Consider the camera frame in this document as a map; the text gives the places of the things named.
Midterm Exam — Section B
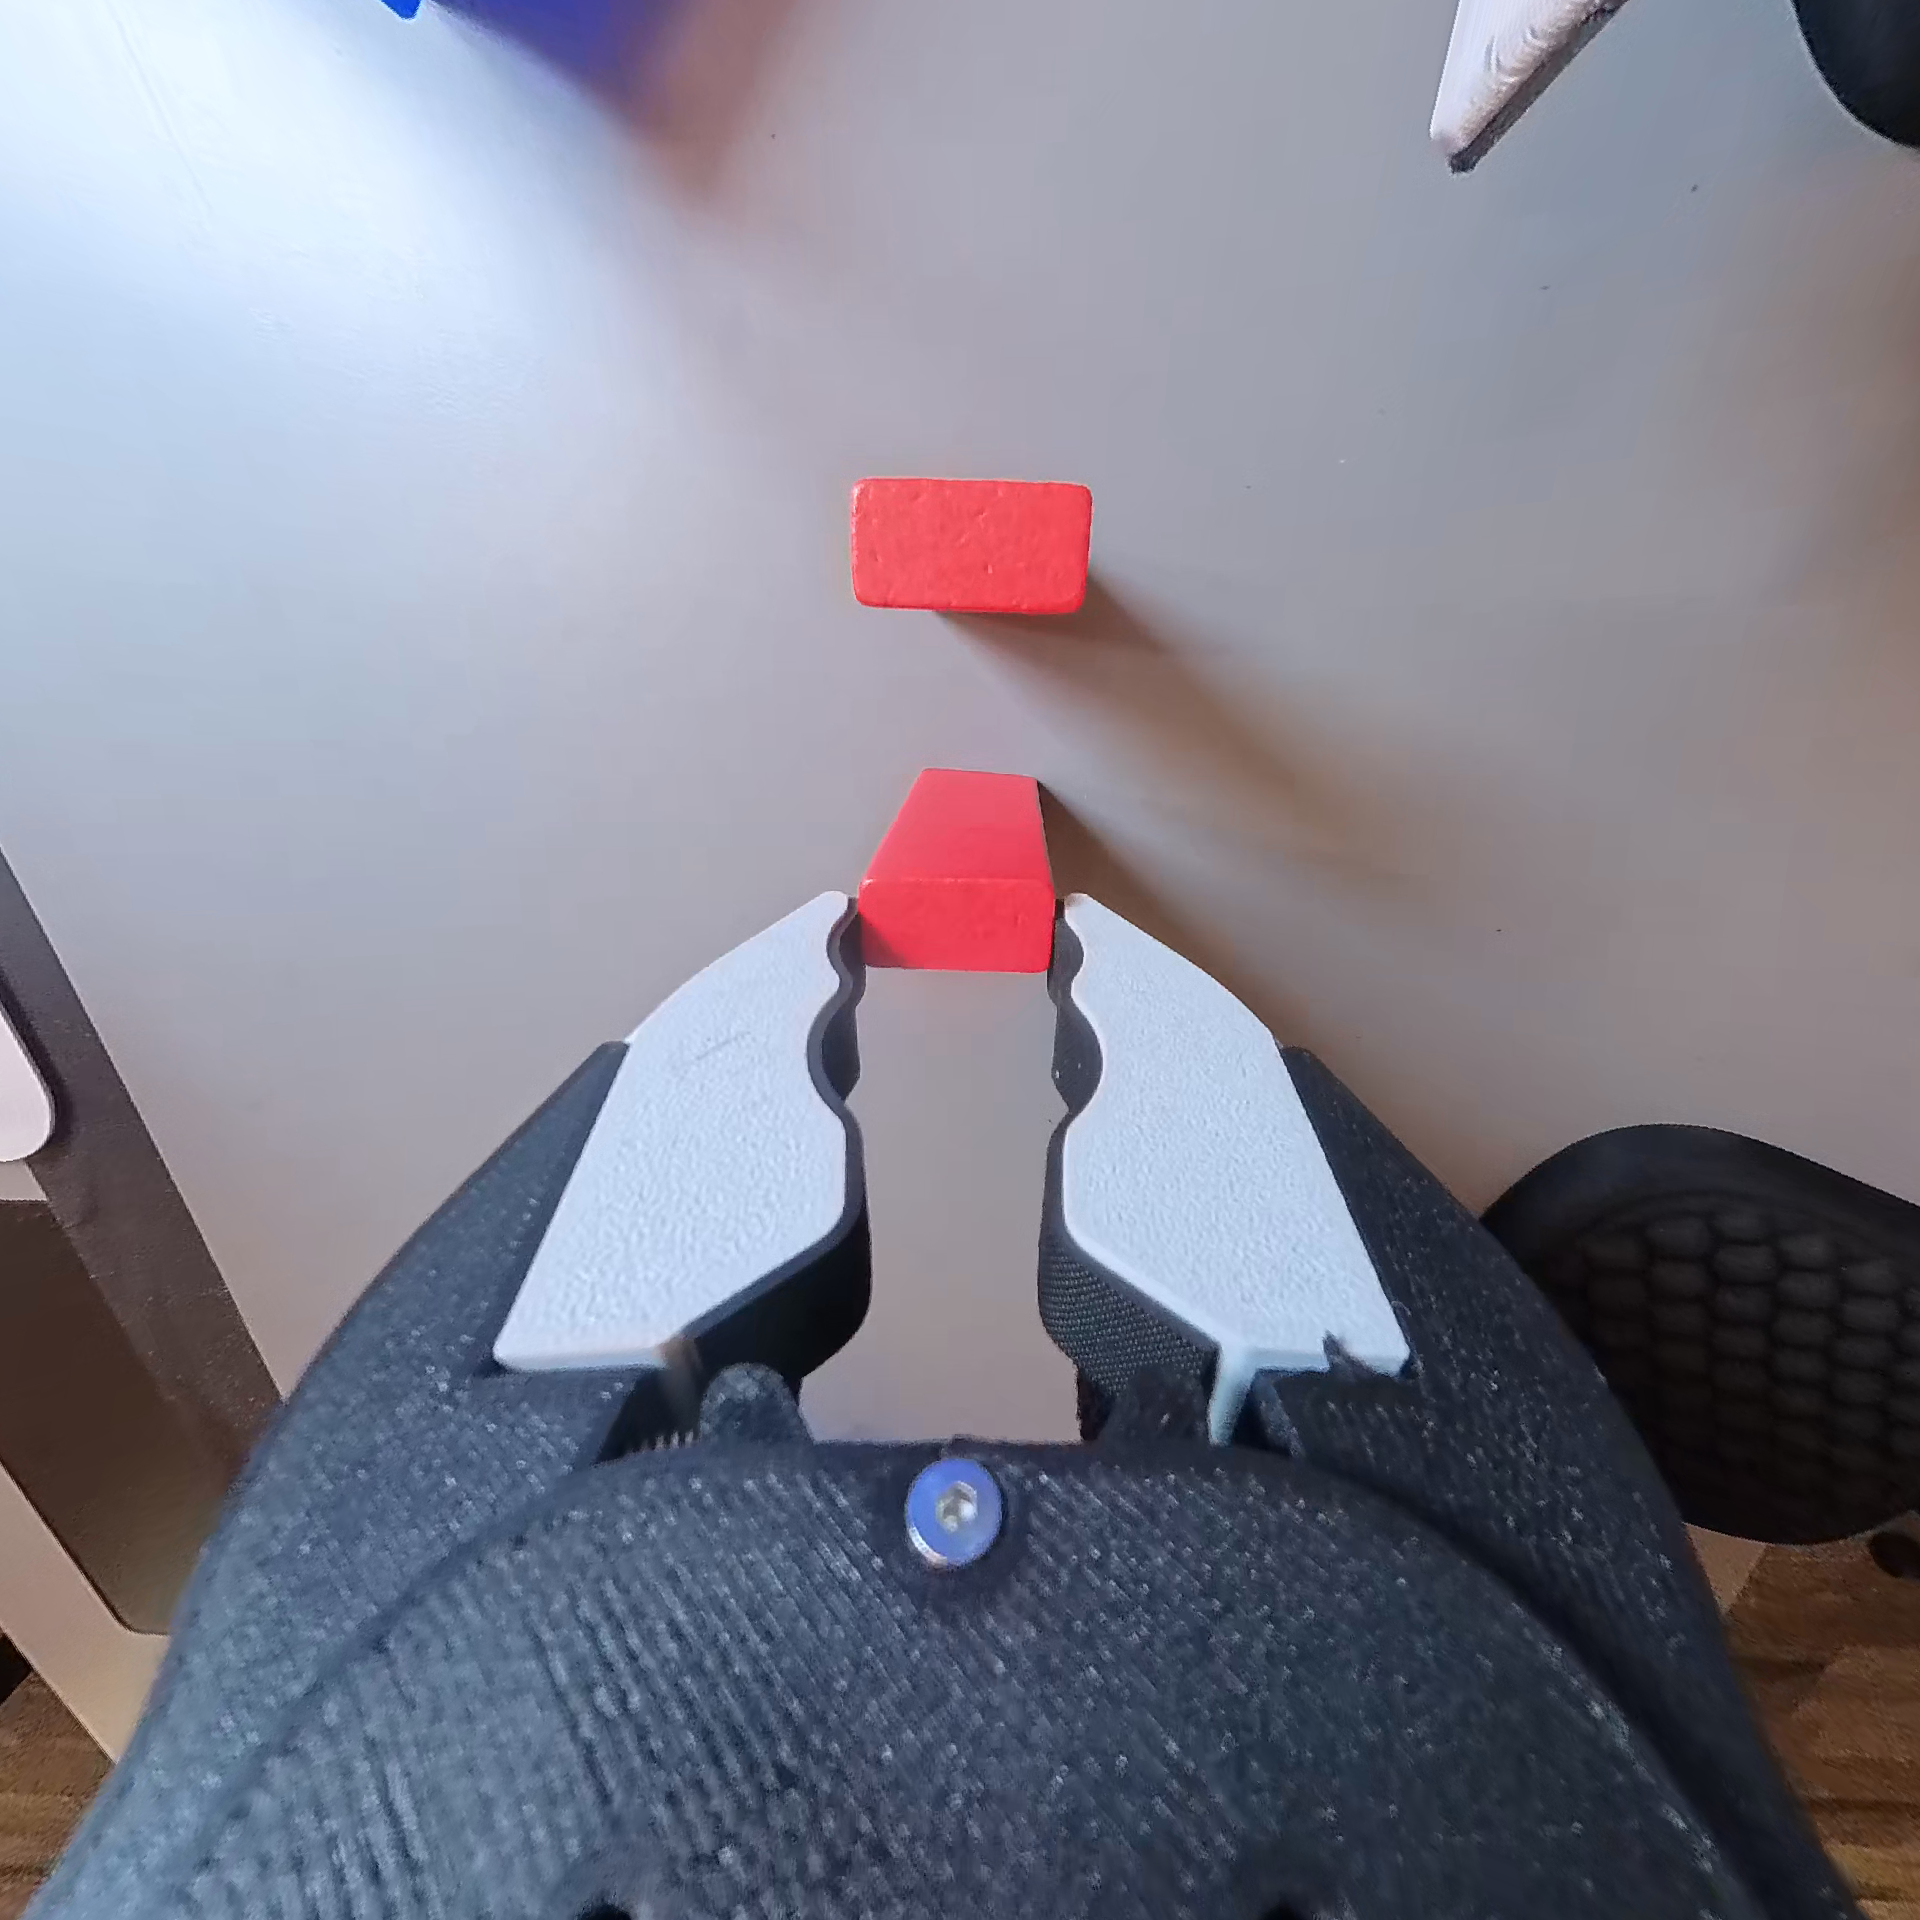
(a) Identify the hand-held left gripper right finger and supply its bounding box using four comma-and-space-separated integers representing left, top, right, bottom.
1039, 894, 1414, 1450

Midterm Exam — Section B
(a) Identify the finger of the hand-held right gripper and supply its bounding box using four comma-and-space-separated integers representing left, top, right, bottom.
1429, 0, 1629, 173

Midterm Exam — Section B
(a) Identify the blue plastic bin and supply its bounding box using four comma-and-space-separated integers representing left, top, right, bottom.
375, 0, 735, 182

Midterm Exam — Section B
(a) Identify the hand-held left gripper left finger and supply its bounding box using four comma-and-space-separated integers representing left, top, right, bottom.
491, 891, 875, 1443

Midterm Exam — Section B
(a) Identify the red rectangular wooden block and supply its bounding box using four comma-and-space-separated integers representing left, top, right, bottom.
849, 478, 1094, 617
857, 767, 1055, 974

